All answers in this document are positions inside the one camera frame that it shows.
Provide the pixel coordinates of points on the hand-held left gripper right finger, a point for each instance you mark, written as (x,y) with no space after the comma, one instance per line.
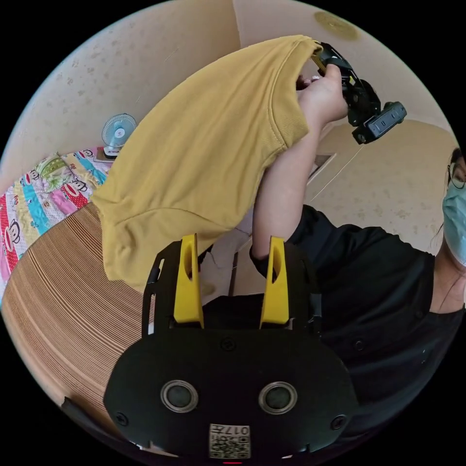
(275,291)

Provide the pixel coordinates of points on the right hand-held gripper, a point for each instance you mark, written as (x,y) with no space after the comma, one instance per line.
(358,96)

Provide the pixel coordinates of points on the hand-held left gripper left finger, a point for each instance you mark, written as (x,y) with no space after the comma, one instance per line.
(187,287)

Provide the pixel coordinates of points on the khaki long sleeve shirt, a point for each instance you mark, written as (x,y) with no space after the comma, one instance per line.
(204,156)

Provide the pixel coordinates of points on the person's right forearm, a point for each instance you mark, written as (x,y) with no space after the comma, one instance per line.
(280,193)

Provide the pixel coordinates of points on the person's right hand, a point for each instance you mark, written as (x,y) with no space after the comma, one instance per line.
(324,96)

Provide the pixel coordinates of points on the person's body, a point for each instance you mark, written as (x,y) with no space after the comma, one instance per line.
(378,291)

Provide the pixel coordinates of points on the small blue table fan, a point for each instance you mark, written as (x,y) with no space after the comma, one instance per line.
(118,131)

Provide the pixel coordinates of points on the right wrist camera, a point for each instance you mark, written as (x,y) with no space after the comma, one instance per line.
(384,122)

